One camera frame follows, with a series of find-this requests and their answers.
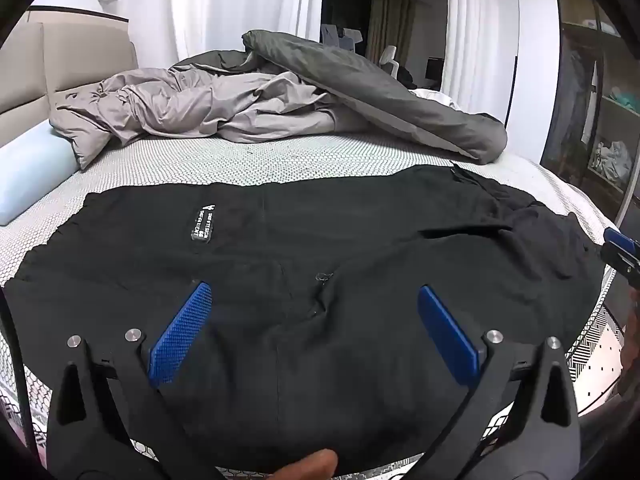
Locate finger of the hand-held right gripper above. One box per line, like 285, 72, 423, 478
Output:
602, 227, 640, 288

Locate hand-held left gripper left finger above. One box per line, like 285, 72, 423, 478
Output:
47, 281, 226, 480

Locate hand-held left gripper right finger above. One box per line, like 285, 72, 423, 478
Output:
415, 286, 581, 480

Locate black pants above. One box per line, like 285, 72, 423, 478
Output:
2, 162, 608, 476

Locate person's left hand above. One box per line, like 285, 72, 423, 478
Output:
272, 449, 341, 480

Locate pale cloth bundle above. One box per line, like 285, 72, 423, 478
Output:
590, 140, 633, 186

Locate black white patterned rug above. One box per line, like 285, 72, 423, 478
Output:
565, 305, 626, 381

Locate dark open wardrobe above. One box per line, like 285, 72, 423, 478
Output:
540, 0, 640, 226

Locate white patterned mattress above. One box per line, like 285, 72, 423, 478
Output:
0, 87, 626, 480

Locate white curtain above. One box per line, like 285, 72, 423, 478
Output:
127, 0, 326, 68
440, 0, 521, 126

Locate white office chair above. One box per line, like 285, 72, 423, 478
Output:
377, 45, 401, 78

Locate beige padded headboard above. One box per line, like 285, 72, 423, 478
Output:
0, 5, 138, 148

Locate beige curtain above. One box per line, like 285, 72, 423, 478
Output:
370, 0, 416, 58

